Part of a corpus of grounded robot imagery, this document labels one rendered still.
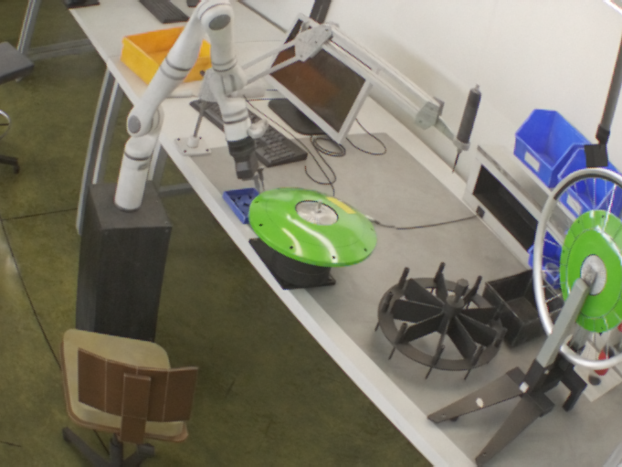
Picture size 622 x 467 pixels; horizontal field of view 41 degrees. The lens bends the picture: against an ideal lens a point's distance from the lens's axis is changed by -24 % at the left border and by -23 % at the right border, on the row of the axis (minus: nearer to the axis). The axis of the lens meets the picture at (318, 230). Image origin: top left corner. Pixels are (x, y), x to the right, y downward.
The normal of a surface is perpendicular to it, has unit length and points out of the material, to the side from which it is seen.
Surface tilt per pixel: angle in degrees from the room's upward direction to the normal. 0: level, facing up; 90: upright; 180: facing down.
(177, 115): 0
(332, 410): 0
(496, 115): 90
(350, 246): 23
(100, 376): 90
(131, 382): 93
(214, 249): 0
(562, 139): 90
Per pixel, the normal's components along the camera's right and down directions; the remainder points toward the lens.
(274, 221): -0.05, -0.73
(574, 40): -0.81, 0.11
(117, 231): 0.41, 0.57
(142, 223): 0.25, -0.82
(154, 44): 0.63, 0.49
